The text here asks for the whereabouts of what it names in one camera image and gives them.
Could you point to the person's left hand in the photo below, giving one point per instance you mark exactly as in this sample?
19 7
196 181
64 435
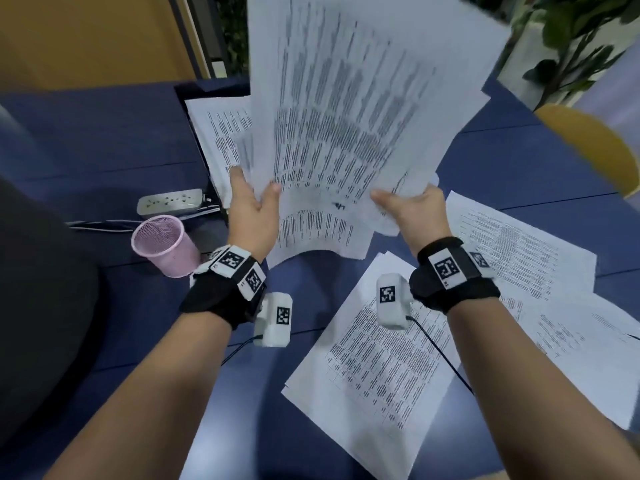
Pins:
252 224

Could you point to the person's right hand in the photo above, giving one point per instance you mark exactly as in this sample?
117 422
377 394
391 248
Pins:
425 219

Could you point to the printed paper sheet bundle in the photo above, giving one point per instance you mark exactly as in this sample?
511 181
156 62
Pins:
360 104
220 134

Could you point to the black mesh tiered tray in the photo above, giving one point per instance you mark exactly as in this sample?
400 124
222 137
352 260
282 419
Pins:
192 119

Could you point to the person's right forearm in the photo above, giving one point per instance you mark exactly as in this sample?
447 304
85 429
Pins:
530 404

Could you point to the person's left forearm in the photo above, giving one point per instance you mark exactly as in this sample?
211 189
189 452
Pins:
140 409

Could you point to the black right wristband with markers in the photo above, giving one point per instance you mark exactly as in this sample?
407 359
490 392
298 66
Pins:
430 289

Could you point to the black wristband with markers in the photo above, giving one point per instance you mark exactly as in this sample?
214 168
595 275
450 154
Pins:
210 294
430 289

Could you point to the black left wristband with markers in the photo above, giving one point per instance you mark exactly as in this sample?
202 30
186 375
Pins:
210 294

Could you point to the white power strip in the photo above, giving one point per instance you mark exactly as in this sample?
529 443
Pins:
167 202

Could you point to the pink mesh cup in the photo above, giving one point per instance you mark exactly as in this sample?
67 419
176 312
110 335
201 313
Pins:
167 249

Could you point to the white column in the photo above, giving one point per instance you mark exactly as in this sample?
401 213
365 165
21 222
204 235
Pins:
515 69

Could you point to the dark green potted plant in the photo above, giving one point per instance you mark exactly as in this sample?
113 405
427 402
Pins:
545 72

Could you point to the large black chair back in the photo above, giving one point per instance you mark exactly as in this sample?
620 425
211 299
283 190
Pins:
40 304

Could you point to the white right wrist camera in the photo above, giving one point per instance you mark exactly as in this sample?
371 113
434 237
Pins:
392 312

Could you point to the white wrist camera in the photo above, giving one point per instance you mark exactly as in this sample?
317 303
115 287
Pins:
392 312
272 332

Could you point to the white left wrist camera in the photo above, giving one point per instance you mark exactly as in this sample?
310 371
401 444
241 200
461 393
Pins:
272 332

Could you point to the green plant wall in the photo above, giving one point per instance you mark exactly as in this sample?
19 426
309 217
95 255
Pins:
234 34

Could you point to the dark metal door frame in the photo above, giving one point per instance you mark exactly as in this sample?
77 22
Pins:
205 29

